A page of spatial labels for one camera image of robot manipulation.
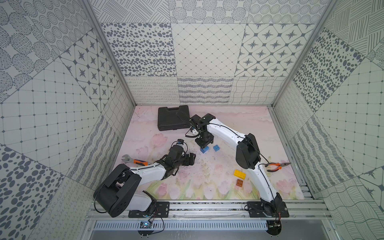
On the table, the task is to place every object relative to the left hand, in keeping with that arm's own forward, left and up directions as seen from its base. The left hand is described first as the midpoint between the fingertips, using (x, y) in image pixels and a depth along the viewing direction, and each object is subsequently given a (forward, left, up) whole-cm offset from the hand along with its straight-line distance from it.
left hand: (194, 156), depth 88 cm
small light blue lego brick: (+8, -14, -4) cm, 16 cm away
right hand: (+7, -7, +1) cm, 10 cm away
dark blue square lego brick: (+5, -7, +1) cm, 9 cm away
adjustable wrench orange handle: (-1, +41, -3) cm, 41 cm away
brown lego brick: (-13, -26, -4) cm, 29 cm away
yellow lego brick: (-8, -27, -5) cm, 29 cm away
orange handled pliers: (-3, -52, -5) cm, 52 cm away
